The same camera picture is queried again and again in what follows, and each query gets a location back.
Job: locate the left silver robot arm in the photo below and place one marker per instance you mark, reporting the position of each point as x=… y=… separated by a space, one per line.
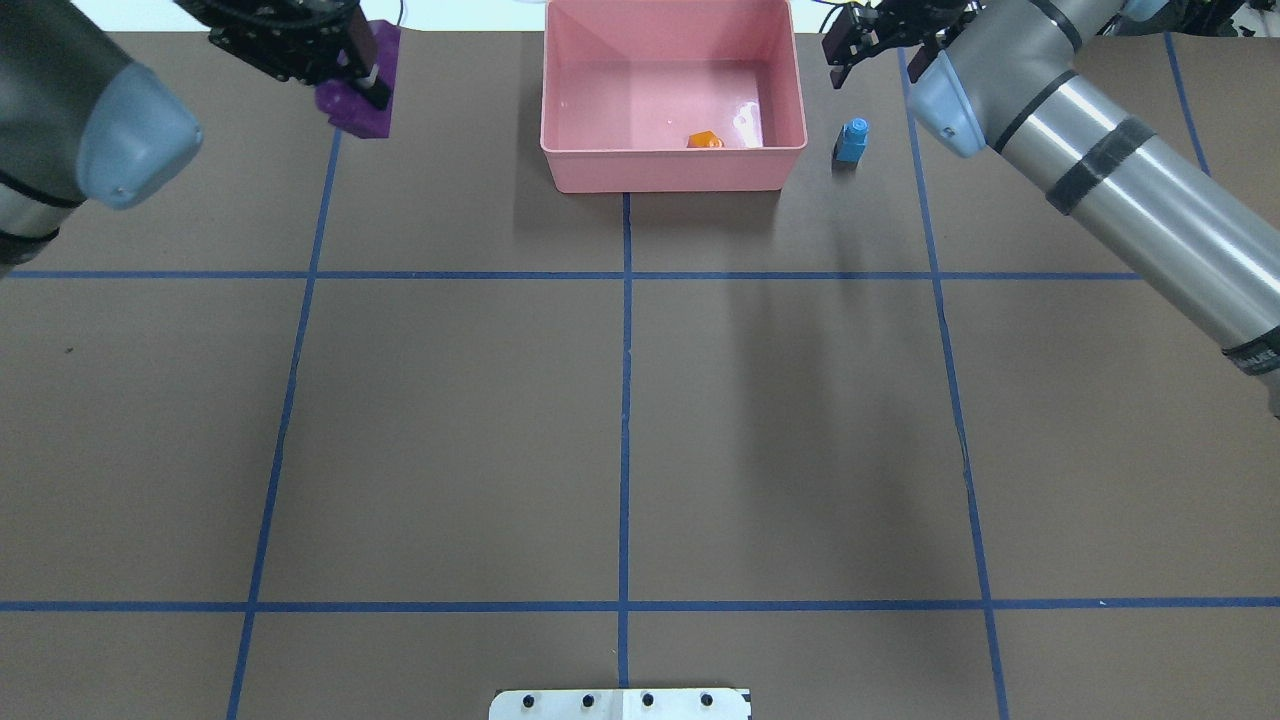
x=82 y=120

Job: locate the small blue block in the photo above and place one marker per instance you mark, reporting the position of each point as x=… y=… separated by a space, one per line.
x=852 y=142

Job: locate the pink plastic box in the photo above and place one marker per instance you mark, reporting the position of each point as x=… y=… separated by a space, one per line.
x=626 y=82

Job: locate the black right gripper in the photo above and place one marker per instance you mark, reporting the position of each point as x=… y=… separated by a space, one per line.
x=893 y=27

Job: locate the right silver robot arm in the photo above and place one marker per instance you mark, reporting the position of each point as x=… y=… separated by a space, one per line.
x=1000 y=75

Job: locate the orange block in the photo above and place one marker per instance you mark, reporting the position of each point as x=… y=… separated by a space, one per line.
x=704 y=140

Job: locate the brown paper table cover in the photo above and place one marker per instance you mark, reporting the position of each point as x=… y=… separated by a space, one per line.
x=336 y=429

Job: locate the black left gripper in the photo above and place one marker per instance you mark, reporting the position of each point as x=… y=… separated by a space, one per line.
x=283 y=42

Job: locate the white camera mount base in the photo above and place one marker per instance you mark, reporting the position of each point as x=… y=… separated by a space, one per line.
x=621 y=703

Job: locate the purple block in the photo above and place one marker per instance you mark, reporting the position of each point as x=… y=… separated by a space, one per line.
x=347 y=106

